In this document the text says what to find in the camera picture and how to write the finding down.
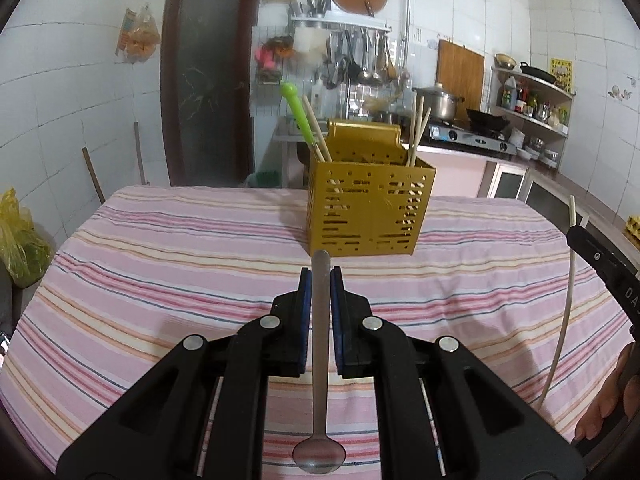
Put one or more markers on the gas stove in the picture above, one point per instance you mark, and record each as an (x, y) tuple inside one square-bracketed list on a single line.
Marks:
[(460, 138)]

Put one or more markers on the black wok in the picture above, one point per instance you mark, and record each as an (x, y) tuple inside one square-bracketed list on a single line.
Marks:
[(481, 122)]

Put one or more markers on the yellow wall poster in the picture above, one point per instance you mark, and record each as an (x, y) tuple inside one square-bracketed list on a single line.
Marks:
[(563, 72)]

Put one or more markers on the yellow perforated utensil holder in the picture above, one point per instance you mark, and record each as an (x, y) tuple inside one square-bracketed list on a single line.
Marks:
[(366, 200)]

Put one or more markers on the pink striped tablecloth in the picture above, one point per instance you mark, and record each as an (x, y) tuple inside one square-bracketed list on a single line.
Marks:
[(153, 265)]

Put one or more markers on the orange hanging bag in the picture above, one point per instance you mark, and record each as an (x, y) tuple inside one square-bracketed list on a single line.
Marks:
[(138, 35)]

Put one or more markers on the person right hand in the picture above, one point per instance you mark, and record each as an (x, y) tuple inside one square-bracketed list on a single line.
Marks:
[(605, 401)]

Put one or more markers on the steel spoon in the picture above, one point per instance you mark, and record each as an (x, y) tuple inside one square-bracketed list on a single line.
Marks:
[(319, 454)]

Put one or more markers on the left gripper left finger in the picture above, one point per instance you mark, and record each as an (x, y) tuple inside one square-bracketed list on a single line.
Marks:
[(199, 413)]

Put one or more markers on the wall utensil rack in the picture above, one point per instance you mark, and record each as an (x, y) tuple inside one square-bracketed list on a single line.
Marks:
[(340, 21)]

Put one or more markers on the corner shelf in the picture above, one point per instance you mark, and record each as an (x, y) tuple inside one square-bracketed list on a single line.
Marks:
[(535, 107)]

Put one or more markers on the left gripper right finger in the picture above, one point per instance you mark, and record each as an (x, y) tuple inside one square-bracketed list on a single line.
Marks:
[(442, 413)]

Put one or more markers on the dark brown door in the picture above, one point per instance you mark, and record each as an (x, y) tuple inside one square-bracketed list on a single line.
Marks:
[(205, 91)]

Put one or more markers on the green frog handle fork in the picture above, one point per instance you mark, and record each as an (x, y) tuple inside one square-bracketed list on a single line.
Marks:
[(290, 94)]

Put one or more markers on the steel cooking pot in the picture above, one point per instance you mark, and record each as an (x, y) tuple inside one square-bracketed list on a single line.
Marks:
[(443, 104)]

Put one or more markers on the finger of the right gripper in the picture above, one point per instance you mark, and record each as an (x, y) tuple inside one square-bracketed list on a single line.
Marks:
[(619, 281)]

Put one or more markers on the yellow plastic bag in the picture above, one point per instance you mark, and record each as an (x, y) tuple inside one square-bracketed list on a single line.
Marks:
[(24, 252)]

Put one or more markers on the rectangular wooden cutting board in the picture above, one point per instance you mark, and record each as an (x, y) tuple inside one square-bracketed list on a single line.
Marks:
[(461, 73)]

